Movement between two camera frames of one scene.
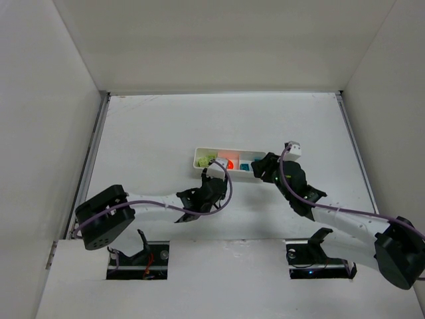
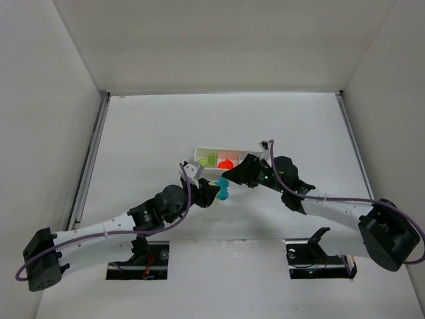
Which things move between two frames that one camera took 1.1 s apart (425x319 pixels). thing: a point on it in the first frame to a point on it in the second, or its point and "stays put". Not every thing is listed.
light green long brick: [210, 157] stays put
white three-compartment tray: [239, 161] stays put
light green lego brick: [202, 162] stays put
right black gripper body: [270, 165] to [248, 171]
